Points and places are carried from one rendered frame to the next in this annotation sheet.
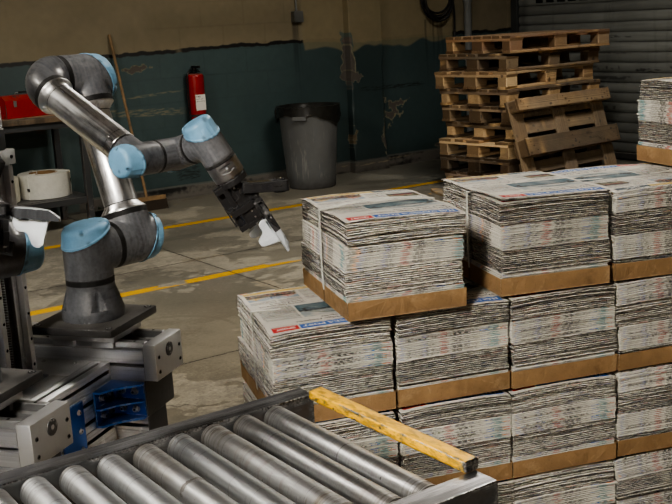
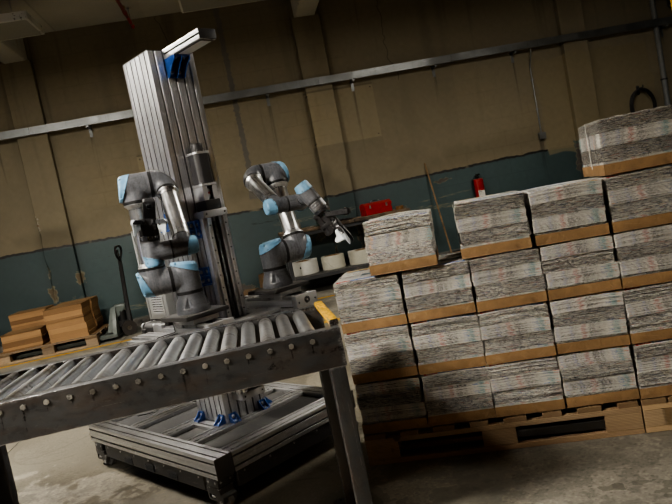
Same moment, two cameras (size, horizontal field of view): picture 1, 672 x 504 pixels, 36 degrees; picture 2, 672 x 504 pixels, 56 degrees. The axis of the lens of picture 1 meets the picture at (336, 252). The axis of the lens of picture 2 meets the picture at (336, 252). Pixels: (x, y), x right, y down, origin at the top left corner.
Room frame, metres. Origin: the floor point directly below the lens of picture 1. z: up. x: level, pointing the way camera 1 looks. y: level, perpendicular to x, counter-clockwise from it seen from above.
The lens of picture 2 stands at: (-0.23, -1.12, 1.17)
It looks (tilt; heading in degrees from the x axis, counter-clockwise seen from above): 4 degrees down; 27
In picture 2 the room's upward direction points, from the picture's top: 11 degrees counter-clockwise
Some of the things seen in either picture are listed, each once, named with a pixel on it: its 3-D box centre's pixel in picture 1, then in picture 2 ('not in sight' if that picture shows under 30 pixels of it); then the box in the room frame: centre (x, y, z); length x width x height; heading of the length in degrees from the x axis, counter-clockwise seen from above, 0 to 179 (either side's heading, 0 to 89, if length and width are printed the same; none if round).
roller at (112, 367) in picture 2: not in sight; (112, 369); (1.25, 0.54, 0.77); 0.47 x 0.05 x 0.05; 34
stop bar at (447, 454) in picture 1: (386, 425); (325, 312); (1.65, -0.07, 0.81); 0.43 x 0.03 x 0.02; 34
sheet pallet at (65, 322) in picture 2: not in sight; (54, 328); (5.29, 5.94, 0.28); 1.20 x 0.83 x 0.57; 124
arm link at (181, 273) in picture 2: not in sight; (184, 275); (1.95, 0.76, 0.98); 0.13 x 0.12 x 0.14; 135
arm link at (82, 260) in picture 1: (89, 248); (272, 253); (2.43, 0.59, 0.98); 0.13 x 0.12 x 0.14; 139
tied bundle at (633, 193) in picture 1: (624, 218); (560, 211); (2.64, -0.76, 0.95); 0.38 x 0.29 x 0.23; 16
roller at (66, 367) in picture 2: not in sight; (52, 382); (1.14, 0.70, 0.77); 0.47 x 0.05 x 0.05; 34
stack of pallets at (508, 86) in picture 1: (523, 108); not in sight; (9.18, -1.72, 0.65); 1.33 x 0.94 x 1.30; 128
